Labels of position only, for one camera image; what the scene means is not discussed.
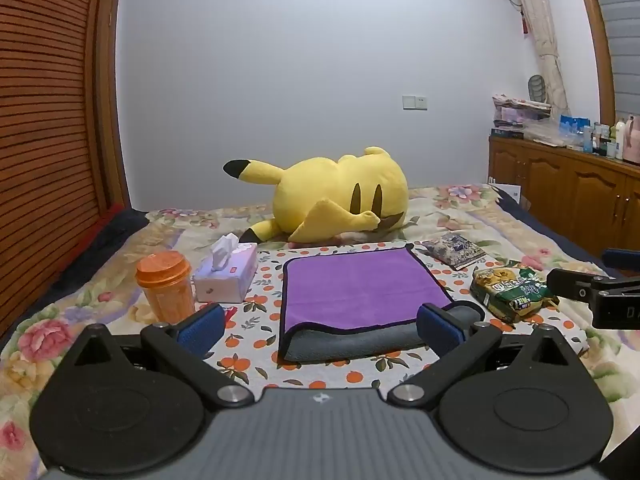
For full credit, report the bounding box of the white bottle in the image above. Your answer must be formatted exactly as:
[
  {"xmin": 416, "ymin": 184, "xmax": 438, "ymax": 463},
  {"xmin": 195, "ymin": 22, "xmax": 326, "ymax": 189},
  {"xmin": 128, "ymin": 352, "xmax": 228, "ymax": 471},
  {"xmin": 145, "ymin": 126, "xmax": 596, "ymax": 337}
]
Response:
[{"xmin": 614, "ymin": 118, "xmax": 629, "ymax": 160}]

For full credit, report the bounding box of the purple and grey towel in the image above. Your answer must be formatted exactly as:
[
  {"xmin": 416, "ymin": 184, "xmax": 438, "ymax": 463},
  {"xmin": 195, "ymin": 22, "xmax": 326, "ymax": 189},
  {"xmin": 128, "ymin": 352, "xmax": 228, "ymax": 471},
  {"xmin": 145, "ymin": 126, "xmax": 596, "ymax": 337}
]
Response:
[{"xmin": 277, "ymin": 247, "xmax": 486, "ymax": 364}]

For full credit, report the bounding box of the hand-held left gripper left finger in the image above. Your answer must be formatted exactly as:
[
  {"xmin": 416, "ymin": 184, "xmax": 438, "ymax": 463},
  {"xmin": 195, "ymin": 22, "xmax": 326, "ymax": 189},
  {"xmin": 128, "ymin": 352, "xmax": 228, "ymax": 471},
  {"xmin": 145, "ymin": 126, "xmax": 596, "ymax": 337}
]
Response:
[{"xmin": 52, "ymin": 303, "xmax": 256, "ymax": 407}]

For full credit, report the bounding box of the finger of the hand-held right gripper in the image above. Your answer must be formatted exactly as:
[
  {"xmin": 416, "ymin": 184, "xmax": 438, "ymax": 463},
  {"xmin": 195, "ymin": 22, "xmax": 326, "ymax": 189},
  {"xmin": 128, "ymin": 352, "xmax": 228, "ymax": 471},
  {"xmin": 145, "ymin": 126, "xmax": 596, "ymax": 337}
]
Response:
[
  {"xmin": 601, "ymin": 248, "xmax": 640, "ymax": 292},
  {"xmin": 546, "ymin": 268, "xmax": 609, "ymax": 304}
]

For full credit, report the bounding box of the dark blue bed sheet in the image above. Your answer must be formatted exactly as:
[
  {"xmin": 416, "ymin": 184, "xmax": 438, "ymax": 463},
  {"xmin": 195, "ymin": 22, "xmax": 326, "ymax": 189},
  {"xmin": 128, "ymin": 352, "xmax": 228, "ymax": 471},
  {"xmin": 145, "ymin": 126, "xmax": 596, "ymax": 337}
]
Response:
[{"xmin": 47, "ymin": 207, "xmax": 151, "ymax": 301}]

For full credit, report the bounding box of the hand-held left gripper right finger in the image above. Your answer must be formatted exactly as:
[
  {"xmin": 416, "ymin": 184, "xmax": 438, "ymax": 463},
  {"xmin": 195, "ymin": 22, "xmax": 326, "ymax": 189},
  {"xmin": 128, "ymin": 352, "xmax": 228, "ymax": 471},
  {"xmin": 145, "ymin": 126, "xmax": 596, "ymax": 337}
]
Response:
[{"xmin": 386, "ymin": 303, "xmax": 588, "ymax": 407}]

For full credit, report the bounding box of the grey window blind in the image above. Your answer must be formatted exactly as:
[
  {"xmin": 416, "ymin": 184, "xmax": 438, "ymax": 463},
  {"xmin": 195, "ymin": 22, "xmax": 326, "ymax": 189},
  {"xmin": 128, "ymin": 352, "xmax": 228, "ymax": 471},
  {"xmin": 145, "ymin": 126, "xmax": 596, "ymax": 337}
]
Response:
[{"xmin": 584, "ymin": 0, "xmax": 640, "ymax": 117}]

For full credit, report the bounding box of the blue and white packet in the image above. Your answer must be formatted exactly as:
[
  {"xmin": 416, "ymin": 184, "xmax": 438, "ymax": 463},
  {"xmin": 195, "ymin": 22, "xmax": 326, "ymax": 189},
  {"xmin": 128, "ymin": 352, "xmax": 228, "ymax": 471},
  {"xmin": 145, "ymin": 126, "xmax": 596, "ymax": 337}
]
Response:
[{"xmin": 559, "ymin": 114, "xmax": 592, "ymax": 135}]

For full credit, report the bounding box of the wooden window frame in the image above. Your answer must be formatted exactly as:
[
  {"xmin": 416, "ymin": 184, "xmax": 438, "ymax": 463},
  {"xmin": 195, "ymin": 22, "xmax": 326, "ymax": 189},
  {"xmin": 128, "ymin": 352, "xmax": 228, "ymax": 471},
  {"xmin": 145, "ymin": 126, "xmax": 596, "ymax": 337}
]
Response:
[{"xmin": 570, "ymin": 0, "xmax": 617, "ymax": 127}]

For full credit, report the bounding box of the yellow plush toy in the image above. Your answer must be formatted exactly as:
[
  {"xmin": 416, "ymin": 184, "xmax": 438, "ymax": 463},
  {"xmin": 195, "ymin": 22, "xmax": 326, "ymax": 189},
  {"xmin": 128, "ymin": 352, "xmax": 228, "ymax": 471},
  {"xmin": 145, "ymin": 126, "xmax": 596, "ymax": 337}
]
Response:
[{"xmin": 223, "ymin": 146, "xmax": 410, "ymax": 244}]

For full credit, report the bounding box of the pink bag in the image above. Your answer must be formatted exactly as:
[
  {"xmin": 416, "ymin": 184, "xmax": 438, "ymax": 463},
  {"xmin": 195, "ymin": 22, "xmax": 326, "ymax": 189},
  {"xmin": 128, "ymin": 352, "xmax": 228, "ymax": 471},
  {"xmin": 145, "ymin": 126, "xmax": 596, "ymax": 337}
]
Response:
[{"xmin": 625, "ymin": 114, "xmax": 640, "ymax": 164}]

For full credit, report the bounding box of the wooden louvered wardrobe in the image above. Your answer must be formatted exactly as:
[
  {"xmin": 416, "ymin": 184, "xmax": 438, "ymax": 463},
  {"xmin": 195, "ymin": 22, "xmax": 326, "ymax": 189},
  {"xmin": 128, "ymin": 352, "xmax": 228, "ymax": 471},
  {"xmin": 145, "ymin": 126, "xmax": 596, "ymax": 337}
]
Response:
[{"xmin": 0, "ymin": 0, "xmax": 133, "ymax": 337}]

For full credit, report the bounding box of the clear plastic bag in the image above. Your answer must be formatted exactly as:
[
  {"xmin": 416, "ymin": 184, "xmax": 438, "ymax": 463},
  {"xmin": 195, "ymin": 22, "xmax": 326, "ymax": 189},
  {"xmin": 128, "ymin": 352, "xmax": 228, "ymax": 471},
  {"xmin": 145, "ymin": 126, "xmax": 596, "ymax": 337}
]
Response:
[{"xmin": 524, "ymin": 117, "xmax": 572, "ymax": 147}]

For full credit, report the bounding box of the white box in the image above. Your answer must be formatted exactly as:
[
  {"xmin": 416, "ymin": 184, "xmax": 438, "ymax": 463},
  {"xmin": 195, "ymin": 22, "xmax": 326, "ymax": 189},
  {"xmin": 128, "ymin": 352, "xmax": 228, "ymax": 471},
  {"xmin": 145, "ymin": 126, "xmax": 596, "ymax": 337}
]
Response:
[{"xmin": 487, "ymin": 176, "xmax": 522, "ymax": 207}]

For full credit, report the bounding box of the pink tissue box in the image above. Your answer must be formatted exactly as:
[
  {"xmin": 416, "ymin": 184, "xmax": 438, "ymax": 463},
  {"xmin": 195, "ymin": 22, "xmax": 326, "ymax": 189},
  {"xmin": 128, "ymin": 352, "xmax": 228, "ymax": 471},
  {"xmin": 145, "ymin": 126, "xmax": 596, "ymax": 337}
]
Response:
[{"xmin": 192, "ymin": 233, "xmax": 259, "ymax": 304}]

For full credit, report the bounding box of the wooden cabinet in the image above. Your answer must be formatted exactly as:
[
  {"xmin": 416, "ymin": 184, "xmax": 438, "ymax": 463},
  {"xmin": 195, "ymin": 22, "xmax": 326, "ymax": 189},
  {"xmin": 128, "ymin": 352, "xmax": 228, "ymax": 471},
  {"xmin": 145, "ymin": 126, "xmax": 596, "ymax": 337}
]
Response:
[{"xmin": 487, "ymin": 135, "xmax": 640, "ymax": 272}]

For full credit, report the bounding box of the blue patterned packet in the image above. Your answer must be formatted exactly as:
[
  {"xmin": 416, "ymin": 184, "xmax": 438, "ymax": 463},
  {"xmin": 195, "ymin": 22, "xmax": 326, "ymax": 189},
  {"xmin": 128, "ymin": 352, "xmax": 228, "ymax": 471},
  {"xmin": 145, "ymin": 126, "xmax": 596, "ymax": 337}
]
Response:
[{"xmin": 422, "ymin": 233, "xmax": 487, "ymax": 271}]

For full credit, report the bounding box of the green and yellow snack packet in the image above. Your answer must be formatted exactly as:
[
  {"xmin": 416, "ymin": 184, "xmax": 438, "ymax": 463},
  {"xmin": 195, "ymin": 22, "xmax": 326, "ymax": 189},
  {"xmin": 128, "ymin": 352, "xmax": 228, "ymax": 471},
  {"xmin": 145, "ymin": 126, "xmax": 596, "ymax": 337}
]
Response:
[{"xmin": 469, "ymin": 265, "xmax": 561, "ymax": 324}]

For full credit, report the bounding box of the orange plastic cup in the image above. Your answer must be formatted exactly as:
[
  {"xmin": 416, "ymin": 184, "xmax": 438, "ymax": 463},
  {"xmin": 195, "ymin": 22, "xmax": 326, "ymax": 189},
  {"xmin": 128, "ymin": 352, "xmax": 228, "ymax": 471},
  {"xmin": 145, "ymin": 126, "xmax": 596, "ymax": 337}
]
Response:
[{"xmin": 135, "ymin": 251, "xmax": 196, "ymax": 324}]

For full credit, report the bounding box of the orange fruit print cloth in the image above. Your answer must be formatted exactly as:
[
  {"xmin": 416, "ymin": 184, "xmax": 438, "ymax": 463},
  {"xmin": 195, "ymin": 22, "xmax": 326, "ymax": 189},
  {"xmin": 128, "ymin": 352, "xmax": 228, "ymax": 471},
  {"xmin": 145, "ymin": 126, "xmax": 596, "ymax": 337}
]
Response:
[{"xmin": 192, "ymin": 241, "xmax": 590, "ymax": 392}]

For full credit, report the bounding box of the cream curtain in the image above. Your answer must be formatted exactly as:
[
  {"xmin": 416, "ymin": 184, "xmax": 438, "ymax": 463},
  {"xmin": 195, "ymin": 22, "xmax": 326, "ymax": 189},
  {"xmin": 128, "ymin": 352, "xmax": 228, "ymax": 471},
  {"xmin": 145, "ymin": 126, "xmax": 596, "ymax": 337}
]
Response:
[{"xmin": 504, "ymin": 0, "xmax": 572, "ymax": 122}]

